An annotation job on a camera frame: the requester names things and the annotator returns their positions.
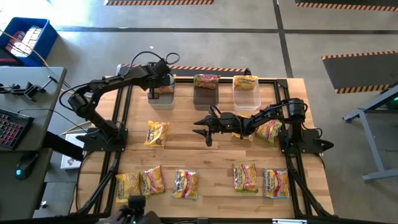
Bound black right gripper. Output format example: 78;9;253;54
192;112;246;147

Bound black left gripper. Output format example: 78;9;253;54
145;60;175;100

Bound yellow Maruchan ramen packet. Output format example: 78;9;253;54
143;120;170;148
114;172;142;203
233;75;259;91
230;131;253;142

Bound green-edged lime shrimp ramen packet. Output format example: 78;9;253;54
233;162;259;194
193;73;221;90
139;165;167;200
254;119;284;146

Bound white plastic bin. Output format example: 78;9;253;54
147;74;177;110

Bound grey plastic bin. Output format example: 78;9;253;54
193;74;221;112

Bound clear plastic bin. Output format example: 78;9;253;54
233;75;262;112

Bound black diagonal bar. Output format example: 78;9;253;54
42;130;85;162

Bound white cardboard box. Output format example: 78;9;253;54
60;133;85;170

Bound large black desk clamp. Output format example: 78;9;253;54
24;75;59;102

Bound blue plastic crate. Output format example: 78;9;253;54
0;17;59;67

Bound white label strip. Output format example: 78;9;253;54
272;218;308;224

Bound stack of small cartons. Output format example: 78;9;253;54
6;25;44;58

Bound small black desk clamp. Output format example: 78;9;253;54
0;82;22;95

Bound backlit black keyboard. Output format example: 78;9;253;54
0;108;35;151

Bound black computer mouse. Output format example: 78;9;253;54
14;151;40;181

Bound black red-edged case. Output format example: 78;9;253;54
0;46;24;67

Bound grey side desk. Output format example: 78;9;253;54
0;66;68;220

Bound grey metal table stand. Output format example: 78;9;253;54
341;83;398;183

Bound dark green-lit device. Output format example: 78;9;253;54
384;93;398;110

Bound black aluminium rig frame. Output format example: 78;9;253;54
68;75;336;218

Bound yellow cable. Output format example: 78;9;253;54
0;28;100;136

